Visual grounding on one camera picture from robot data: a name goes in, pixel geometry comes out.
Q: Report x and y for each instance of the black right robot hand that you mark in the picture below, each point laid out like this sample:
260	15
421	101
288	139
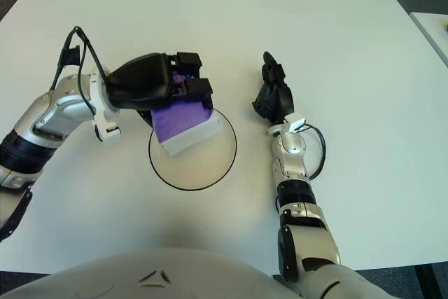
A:
278	99

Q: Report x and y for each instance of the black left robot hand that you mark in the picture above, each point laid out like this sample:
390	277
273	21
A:
140	82

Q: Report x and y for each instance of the purple tissue paper pack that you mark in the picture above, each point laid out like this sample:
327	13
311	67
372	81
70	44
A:
182	120

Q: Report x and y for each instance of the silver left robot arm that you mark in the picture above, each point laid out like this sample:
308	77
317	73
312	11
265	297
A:
45	117

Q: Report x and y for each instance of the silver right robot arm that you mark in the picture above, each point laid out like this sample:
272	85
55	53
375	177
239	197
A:
297	208

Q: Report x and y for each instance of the white plate with black rim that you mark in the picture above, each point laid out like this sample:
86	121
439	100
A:
196	169

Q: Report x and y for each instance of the white side table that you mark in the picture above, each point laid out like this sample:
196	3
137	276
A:
432	33

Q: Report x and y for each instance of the grey robot torso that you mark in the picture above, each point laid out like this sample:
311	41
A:
175	274

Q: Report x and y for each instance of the black table leg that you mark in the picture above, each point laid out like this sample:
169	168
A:
432	281

